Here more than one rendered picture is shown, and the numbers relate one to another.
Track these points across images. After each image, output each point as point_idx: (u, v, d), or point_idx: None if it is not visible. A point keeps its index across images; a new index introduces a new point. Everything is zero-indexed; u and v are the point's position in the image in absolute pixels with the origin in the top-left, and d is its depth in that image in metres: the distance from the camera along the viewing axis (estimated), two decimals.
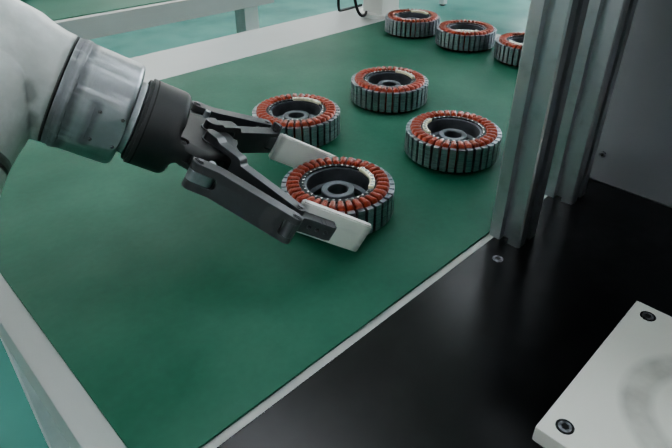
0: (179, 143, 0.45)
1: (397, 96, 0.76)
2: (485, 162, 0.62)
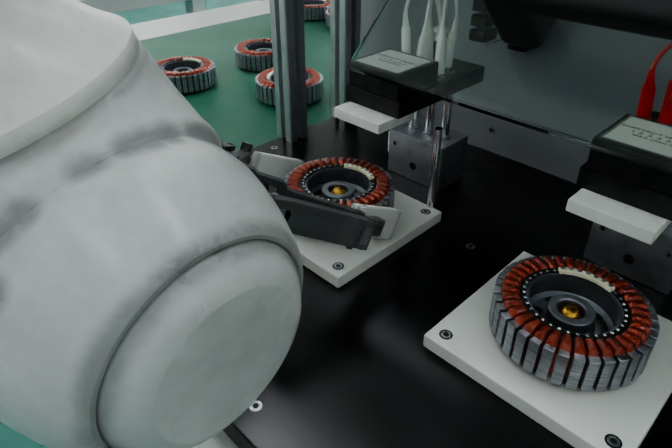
0: None
1: (264, 58, 1.01)
2: (306, 99, 0.88)
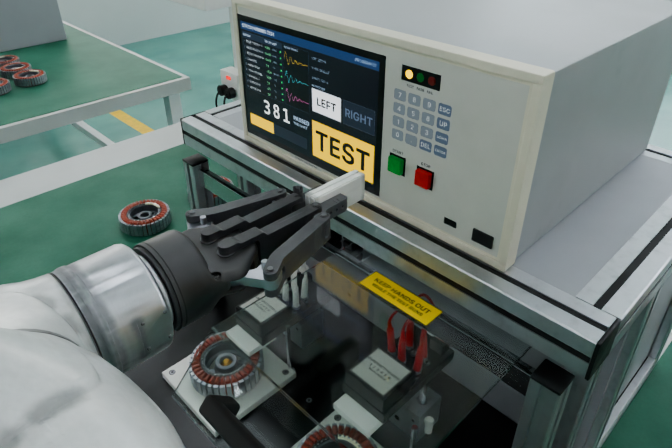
0: (215, 282, 0.43)
1: None
2: None
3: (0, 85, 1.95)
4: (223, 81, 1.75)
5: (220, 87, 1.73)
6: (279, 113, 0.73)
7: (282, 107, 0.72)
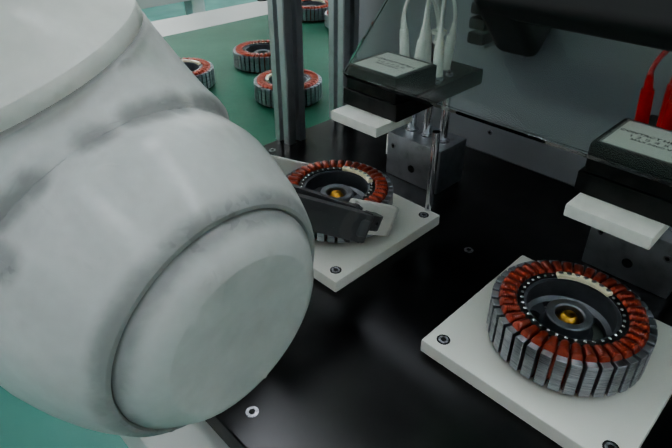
0: None
1: (262, 59, 1.01)
2: (305, 101, 0.87)
3: None
4: None
5: None
6: None
7: None
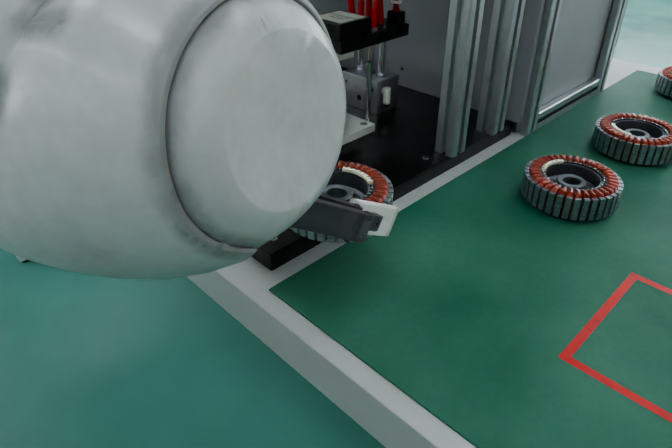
0: None
1: None
2: None
3: None
4: None
5: None
6: None
7: None
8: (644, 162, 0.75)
